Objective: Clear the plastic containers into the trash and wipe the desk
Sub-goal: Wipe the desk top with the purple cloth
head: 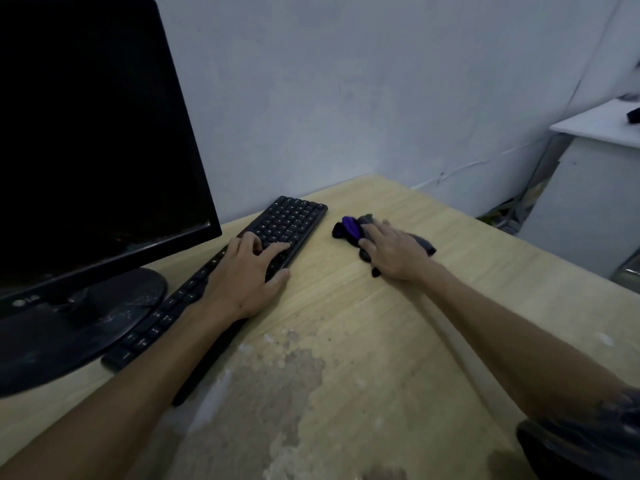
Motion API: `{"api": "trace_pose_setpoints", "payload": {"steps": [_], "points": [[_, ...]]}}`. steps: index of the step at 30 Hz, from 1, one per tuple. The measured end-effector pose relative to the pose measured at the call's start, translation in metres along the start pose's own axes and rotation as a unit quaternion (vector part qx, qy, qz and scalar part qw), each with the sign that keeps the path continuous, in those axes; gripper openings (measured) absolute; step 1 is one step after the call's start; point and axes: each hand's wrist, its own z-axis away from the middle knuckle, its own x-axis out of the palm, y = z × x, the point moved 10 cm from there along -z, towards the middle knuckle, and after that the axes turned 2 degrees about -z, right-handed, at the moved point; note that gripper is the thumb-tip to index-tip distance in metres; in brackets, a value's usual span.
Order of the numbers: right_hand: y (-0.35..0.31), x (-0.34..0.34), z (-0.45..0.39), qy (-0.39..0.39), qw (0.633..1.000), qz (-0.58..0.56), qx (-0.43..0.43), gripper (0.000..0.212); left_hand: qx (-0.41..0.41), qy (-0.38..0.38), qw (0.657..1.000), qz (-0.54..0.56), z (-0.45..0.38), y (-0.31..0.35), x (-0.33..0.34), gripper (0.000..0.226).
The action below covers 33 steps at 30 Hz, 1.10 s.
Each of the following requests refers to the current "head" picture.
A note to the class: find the black computer monitor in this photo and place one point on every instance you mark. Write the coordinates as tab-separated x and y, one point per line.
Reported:
90	144

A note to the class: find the purple grey cleaning cloth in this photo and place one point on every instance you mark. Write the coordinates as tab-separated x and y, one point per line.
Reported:
350	225

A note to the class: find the person's left hand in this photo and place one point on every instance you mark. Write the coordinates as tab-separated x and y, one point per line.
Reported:
245	279

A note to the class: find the person's right forearm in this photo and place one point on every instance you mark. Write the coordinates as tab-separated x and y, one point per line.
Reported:
525	339

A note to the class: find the dark floor clutter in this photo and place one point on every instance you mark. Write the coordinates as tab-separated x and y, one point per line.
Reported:
505	214

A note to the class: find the black keyboard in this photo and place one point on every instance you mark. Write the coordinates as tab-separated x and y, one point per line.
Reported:
290	214

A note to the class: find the white side desk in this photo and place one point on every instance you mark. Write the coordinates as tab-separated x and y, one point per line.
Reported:
590	194

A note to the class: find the small grey object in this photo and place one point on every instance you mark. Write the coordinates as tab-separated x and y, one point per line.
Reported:
631	97

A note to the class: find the person's left forearm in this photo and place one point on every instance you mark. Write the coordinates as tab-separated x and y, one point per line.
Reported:
115	399

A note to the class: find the light wooden table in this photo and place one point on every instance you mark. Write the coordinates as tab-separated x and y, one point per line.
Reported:
400	344

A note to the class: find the person's right hand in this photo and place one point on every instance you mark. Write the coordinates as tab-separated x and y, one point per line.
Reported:
400	254

